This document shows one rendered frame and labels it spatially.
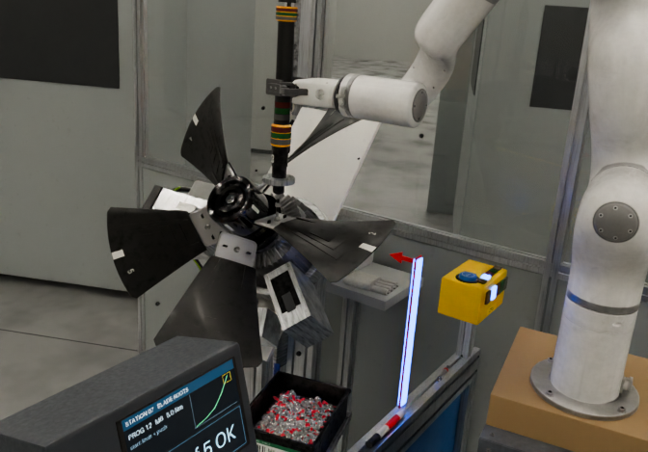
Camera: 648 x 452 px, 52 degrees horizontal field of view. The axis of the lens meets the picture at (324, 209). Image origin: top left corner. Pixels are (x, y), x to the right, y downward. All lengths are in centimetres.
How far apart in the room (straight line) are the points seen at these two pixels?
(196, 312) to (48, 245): 266
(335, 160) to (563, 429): 89
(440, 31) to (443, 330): 120
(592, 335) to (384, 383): 123
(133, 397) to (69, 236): 326
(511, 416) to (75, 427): 83
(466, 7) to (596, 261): 47
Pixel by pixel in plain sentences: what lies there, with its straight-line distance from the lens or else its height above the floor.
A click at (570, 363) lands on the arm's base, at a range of 129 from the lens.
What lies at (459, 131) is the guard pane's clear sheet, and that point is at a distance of 201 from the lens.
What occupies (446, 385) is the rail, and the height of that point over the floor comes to 85.
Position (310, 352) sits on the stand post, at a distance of 197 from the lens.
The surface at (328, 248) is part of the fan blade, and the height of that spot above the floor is 118.
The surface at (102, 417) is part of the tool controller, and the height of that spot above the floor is 125.
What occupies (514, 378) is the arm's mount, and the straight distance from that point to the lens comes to 135.
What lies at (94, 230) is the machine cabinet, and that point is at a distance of 387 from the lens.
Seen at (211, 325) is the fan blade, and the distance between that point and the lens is 144.
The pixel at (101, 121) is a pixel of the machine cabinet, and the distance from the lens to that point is 369.
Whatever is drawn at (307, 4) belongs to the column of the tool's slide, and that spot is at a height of 164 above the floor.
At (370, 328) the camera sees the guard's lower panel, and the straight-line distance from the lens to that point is 232.
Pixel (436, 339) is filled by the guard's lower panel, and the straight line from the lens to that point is 221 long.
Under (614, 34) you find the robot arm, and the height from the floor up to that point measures 163.
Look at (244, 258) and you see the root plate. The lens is 150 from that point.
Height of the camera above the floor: 164
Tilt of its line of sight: 17 degrees down
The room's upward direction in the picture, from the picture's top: 4 degrees clockwise
